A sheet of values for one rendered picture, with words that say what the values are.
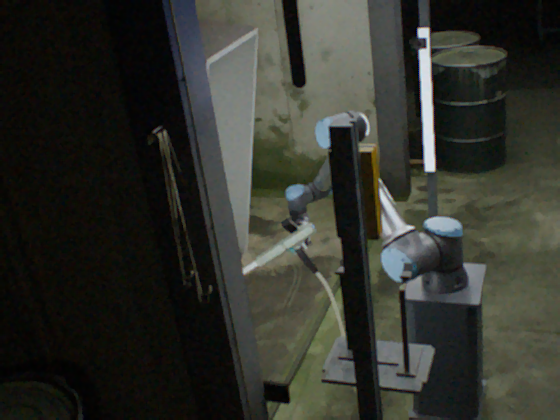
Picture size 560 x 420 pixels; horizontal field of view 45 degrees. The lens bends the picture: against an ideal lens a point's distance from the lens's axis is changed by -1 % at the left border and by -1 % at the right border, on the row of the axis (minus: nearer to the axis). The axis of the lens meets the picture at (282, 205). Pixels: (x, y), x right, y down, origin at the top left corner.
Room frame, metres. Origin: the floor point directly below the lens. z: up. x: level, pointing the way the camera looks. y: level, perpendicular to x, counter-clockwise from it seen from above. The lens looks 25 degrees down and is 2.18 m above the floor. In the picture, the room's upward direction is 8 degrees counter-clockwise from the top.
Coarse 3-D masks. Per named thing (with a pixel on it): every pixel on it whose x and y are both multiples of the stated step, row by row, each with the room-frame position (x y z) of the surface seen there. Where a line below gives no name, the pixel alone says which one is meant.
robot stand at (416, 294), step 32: (416, 288) 2.35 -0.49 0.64; (480, 288) 2.29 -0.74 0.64; (416, 320) 2.29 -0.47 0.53; (448, 320) 2.24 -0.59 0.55; (480, 320) 2.34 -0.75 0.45; (448, 352) 2.24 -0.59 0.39; (480, 352) 2.33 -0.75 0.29; (448, 384) 2.24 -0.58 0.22; (480, 384) 2.33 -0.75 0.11; (416, 416) 2.29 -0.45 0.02; (448, 416) 2.24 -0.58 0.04; (480, 416) 2.23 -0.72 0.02
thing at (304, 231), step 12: (300, 228) 2.68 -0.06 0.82; (312, 228) 2.66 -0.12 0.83; (288, 240) 2.67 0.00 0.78; (300, 240) 2.66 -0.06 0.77; (264, 252) 2.71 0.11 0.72; (276, 252) 2.67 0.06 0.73; (300, 252) 2.67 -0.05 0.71; (252, 264) 2.70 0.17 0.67; (264, 264) 2.68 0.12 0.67; (312, 264) 2.66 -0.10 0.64
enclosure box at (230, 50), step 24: (216, 24) 3.16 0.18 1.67; (240, 24) 3.18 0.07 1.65; (216, 48) 2.76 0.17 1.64; (240, 48) 3.18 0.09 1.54; (216, 72) 3.23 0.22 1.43; (240, 72) 3.19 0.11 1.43; (216, 96) 3.24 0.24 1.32; (240, 96) 3.20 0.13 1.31; (216, 120) 3.25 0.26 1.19; (240, 120) 3.20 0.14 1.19; (240, 144) 3.21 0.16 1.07; (240, 168) 3.22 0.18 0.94; (240, 192) 3.23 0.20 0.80; (240, 216) 3.23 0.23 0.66; (240, 240) 3.24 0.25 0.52
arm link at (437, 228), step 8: (424, 224) 2.38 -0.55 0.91; (432, 224) 2.37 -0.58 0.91; (440, 224) 2.37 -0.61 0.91; (448, 224) 2.36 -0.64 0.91; (456, 224) 2.36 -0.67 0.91; (424, 232) 2.35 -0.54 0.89; (432, 232) 2.33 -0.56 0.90; (440, 232) 2.31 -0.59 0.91; (448, 232) 2.30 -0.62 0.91; (456, 232) 2.31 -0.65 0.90; (440, 240) 2.30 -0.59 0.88; (448, 240) 2.30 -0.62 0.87; (456, 240) 2.31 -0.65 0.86; (440, 248) 2.28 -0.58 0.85; (448, 248) 2.29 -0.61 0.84; (456, 248) 2.31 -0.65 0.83; (440, 256) 2.27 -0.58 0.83; (448, 256) 2.29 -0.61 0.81; (456, 256) 2.31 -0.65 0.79; (440, 264) 2.28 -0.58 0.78; (448, 264) 2.30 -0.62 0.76; (456, 264) 2.31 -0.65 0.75
